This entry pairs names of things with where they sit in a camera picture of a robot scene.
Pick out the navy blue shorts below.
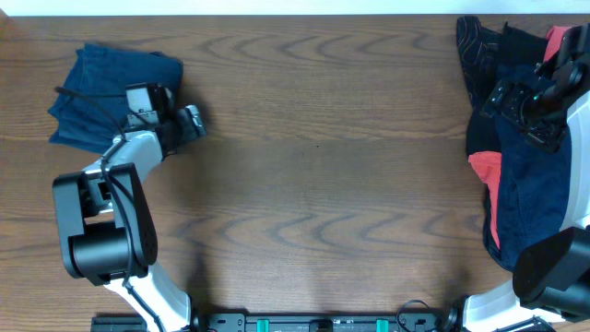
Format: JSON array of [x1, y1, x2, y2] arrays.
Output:
[[48, 43, 183, 154]]

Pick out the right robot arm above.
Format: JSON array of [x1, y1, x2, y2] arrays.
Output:
[[446, 16, 589, 331]]

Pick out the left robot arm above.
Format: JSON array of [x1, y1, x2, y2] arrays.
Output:
[[53, 83, 207, 331]]

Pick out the plain black garment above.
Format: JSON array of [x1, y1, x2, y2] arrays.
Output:
[[466, 25, 548, 156]]

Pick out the black patterned garment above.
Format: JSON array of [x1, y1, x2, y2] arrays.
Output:
[[456, 16, 502, 113]]

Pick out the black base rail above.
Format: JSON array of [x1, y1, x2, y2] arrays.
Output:
[[191, 310, 463, 332]]

